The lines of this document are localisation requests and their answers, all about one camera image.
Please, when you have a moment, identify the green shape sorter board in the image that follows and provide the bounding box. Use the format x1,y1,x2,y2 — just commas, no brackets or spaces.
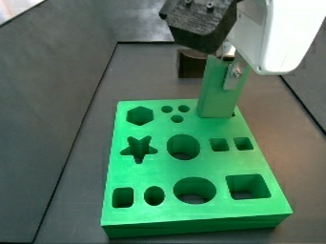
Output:
100,99,292,238

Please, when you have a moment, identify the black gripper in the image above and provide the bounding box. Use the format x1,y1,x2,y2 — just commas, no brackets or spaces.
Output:
158,0,248,91

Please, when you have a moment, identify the green arch block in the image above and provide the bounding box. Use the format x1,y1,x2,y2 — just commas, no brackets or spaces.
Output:
197,55,251,118

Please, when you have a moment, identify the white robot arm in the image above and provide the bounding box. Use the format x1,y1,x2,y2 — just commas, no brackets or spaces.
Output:
158,0,326,90

